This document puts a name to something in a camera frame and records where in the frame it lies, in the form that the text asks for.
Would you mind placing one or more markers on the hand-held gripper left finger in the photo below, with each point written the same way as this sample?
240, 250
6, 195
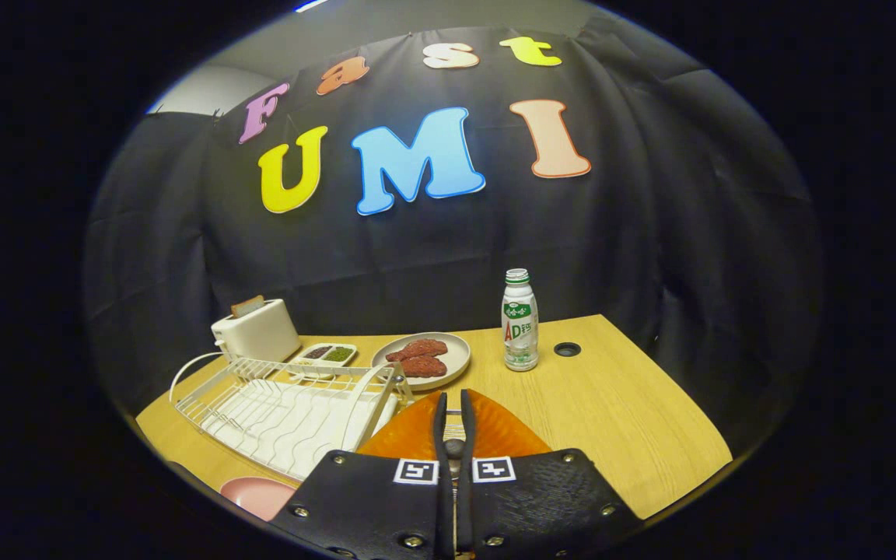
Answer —
442, 513

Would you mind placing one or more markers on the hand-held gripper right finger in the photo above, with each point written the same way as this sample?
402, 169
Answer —
465, 505

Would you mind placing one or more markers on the white dish rack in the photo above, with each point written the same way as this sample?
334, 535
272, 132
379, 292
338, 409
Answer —
285, 428

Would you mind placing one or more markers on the pink plate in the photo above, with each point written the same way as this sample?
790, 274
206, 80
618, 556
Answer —
257, 496

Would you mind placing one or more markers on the beige plate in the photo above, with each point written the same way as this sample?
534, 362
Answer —
457, 350

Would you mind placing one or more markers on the red meat piece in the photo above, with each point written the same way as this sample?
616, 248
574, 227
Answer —
417, 349
425, 367

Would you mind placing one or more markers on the white drink bottle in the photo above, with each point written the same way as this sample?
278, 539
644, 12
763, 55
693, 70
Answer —
520, 327

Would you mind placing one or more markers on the white divided spice tray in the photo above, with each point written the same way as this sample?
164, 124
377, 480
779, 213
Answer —
322, 362

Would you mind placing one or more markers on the white toaster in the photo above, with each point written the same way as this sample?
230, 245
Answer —
261, 334

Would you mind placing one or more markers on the toast slice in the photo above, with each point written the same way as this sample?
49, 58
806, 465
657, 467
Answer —
247, 306

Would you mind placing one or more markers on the black backdrop cloth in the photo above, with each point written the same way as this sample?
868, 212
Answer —
650, 233

